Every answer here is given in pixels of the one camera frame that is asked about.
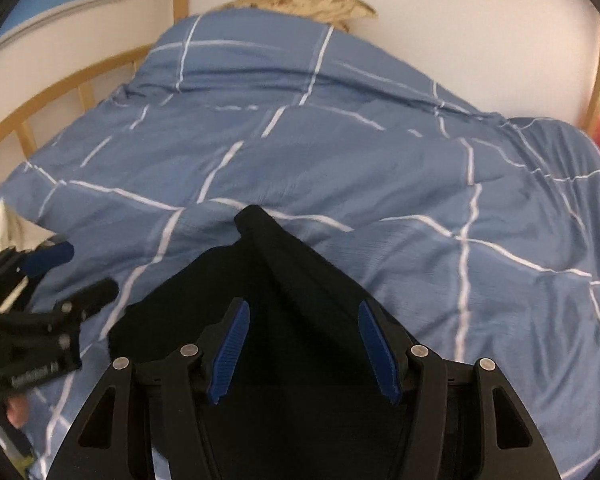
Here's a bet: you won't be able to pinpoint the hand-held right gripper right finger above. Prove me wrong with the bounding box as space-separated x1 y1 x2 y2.
357 300 563 480

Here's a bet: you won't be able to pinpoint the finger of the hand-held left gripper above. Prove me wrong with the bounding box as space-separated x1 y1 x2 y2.
47 278 120 322
22 240 76 278

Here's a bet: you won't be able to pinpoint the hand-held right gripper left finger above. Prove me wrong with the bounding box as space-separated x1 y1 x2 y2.
45 297 251 480

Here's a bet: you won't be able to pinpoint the black pants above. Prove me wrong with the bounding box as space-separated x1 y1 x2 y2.
107 204 473 480

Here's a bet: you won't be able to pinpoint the person's left hand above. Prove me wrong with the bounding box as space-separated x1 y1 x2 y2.
5 394 32 429

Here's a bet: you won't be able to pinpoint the cream knit garment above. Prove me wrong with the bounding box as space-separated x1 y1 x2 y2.
0 199 57 263

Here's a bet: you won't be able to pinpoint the blue checked blanket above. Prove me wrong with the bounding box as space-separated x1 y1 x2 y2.
0 12 600 480

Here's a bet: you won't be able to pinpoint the beige patterned pillow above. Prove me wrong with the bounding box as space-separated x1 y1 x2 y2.
224 0 378 29

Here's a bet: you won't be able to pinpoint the wooden bed frame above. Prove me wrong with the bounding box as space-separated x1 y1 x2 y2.
0 0 600 176

